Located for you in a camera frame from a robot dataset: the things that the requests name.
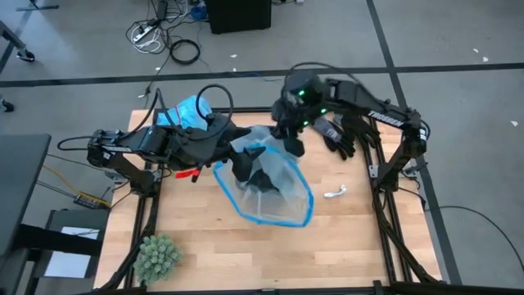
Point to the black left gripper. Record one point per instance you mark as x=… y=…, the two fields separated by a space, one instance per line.
x=204 y=145

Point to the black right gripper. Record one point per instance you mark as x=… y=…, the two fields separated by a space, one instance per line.
x=301 y=110

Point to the clear blue-rimmed trash bag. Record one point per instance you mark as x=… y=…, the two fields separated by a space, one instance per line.
x=282 y=196

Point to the blue plastic trash bag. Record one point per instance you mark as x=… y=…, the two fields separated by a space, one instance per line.
x=184 y=114

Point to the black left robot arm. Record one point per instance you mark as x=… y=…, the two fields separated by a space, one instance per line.
x=123 y=145

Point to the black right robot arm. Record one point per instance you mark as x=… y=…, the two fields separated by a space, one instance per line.
x=393 y=114

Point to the grey and black work glove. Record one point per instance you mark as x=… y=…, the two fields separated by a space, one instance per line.
x=335 y=137

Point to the small white crumpled wrapper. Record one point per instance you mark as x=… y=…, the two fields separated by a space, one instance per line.
x=335 y=191

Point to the red tape tag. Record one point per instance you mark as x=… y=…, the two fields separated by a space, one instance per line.
x=186 y=174

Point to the black box on floor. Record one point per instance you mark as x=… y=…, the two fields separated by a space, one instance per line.
x=237 y=16

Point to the small green artificial plant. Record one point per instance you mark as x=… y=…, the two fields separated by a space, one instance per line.
x=157 y=258

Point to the white power strip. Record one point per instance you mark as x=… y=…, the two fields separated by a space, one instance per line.
x=145 y=33

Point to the white paper sheet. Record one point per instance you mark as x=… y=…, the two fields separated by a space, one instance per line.
x=71 y=254

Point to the dark grey desk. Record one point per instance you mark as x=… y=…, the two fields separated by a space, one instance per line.
x=20 y=184

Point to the black chair caster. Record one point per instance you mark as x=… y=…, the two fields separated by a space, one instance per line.
x=25 y=56

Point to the black aluminium table frame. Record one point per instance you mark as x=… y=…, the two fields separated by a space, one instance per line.
x=142 y=217

